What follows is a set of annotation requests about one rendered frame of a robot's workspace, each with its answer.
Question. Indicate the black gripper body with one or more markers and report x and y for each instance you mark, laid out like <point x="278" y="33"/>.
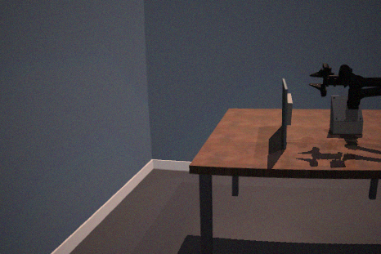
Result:
<point x="328" y="79"/>

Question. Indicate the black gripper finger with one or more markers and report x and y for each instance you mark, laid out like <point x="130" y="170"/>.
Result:
<point x="319" y="74"/>
<point x="316" y="85"/>

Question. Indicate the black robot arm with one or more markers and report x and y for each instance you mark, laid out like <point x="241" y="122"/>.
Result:
<point x="356" y="83"/>

